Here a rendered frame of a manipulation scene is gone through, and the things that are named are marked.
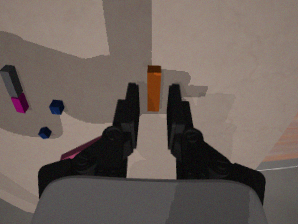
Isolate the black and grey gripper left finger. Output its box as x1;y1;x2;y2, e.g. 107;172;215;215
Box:
38;83;140;199

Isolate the grey rod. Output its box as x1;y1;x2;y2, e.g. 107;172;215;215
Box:
0;65;23;98

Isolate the pink rod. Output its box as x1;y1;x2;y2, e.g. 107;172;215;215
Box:
60;136;101;160

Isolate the orange rod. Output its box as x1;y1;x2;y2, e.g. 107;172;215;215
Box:
147;65;161;112

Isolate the small blue cube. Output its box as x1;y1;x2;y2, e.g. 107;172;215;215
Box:
38;126;52;139
49;100;65;115

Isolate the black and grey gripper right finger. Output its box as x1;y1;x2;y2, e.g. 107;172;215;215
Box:
167;84;266;206

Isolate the magenta rod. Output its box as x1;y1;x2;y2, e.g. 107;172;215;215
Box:
11;93;29;113

